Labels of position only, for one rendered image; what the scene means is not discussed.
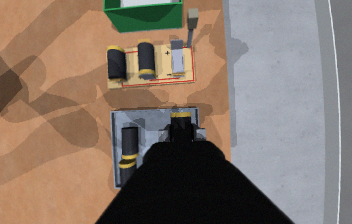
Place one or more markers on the green open box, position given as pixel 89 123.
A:
pixel 128 18

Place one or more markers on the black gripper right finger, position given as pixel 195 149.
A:
pixel 197 133

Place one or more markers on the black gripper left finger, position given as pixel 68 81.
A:
pixel 165 135

